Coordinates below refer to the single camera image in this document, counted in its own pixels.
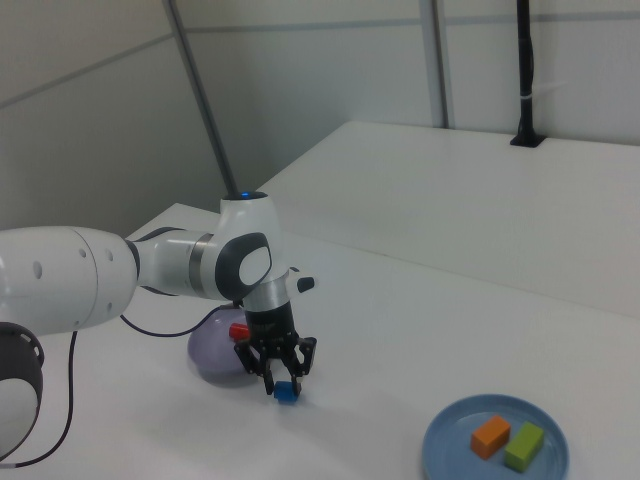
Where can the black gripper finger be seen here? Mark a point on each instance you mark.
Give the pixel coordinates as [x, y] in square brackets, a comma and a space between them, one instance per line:
[255, 362]
[305, 357]

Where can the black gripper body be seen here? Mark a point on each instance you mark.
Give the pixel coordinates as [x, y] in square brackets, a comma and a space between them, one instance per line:
[270, 330]

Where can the red cylinder block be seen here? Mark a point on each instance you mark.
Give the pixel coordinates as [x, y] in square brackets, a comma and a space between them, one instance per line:
[238, 331]

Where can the small blue block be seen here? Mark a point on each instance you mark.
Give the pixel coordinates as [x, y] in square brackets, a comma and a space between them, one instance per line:
[286, 392]

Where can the orange rectangular block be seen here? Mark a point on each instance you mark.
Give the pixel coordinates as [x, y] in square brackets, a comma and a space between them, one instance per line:
[491, 436]

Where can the green rectangular block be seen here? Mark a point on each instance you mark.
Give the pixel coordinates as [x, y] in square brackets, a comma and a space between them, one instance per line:
[524, 446]

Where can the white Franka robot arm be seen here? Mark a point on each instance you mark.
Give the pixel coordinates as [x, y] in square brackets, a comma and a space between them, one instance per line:
[75, 280]

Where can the purple plate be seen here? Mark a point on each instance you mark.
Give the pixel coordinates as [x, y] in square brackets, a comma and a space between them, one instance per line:
[215, 350]

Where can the blue plate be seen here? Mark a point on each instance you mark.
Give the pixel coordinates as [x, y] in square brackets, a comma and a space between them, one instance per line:
[450, 440]

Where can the black pole with base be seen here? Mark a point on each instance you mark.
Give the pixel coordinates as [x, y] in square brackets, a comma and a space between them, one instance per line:
[526, 60]

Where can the grey partition post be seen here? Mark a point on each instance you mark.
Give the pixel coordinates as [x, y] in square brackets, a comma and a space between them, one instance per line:
[442, 60]
[200, 85]

